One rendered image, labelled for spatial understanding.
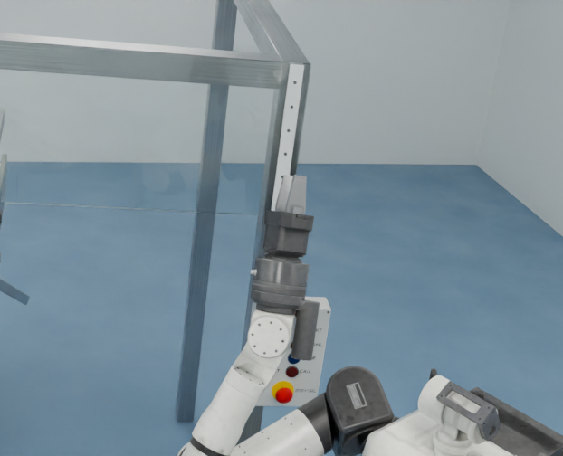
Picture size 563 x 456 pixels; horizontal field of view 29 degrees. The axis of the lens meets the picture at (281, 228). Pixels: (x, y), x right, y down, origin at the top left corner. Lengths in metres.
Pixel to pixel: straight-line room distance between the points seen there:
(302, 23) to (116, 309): 2.28
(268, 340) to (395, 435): 0.26
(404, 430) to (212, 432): 0.31
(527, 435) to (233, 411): 0.49
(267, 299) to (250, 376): 0.14
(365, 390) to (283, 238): 0.31
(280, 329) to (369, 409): 0.24
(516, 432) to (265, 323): 0.46
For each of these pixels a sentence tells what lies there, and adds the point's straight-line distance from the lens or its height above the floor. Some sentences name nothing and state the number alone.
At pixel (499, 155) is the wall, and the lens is 6.69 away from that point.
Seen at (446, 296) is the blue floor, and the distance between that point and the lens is 5.13.
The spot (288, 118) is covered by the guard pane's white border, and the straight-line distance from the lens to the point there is 2.29.
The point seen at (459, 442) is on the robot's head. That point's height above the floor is 1.29.
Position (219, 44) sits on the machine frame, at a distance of 3.38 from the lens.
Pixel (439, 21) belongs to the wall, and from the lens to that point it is 6.50.
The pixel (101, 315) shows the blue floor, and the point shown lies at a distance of 4.58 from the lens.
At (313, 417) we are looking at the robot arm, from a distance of 1.85.
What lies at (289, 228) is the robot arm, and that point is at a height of 1.54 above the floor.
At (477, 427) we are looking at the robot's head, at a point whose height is 1.34.
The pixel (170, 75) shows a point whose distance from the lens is 2.23.
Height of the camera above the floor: 2.23
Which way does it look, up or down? 24 degrees down
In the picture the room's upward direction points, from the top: 8 degrees clockwise
